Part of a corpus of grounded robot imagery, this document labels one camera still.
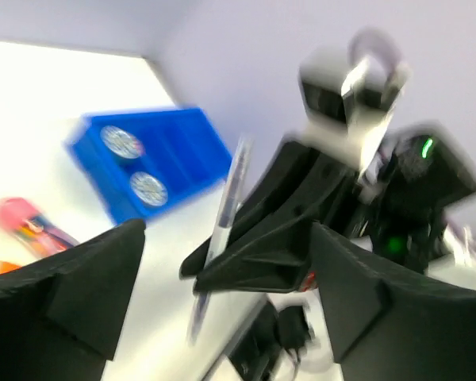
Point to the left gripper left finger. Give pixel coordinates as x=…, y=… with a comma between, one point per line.
x=61, y=317

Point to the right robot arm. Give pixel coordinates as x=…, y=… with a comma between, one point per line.
x=404, y=209

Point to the thin grey pen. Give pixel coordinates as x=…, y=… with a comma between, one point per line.
x=230, y=202

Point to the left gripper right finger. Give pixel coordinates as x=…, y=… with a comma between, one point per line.
x=386, y=322

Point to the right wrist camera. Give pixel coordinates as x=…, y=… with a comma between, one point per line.
x=347, y=95

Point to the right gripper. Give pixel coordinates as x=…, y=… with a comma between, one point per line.
x=268, y=247

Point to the orange cap black highlighter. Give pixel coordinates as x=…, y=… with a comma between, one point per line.
x=6, y=267

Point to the blue plastic sorting bin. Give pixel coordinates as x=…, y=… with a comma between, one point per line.
x=181, y=149

